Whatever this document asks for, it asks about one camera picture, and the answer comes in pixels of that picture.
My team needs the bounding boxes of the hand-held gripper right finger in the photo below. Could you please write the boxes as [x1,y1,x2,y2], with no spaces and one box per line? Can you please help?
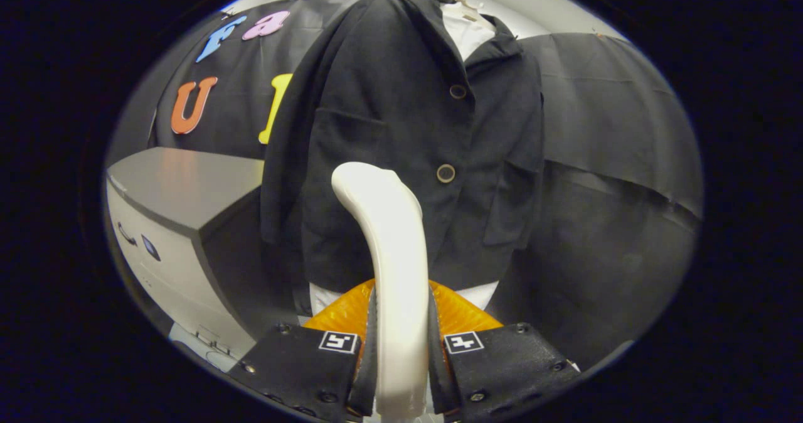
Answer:
[428,279,582,421]

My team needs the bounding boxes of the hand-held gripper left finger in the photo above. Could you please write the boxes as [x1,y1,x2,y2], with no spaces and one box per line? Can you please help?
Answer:
[227,278,379,423]

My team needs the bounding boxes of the white garment steamer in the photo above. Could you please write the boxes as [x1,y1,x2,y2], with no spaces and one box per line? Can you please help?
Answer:
[331,161,431,422]

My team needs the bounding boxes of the black blazer jacket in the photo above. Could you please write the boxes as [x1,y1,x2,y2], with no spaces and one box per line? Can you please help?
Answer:
[260,0,545,314]

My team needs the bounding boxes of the black backdrop cloth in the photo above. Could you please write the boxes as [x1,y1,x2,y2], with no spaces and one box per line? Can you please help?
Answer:
[104,0,705,372]

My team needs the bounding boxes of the grey cabinet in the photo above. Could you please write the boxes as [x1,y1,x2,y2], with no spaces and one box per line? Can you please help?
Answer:
[105,146,297,375]

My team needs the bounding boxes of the white mannequin torso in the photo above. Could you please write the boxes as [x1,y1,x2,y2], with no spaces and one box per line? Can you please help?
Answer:
[310,0,501,318]

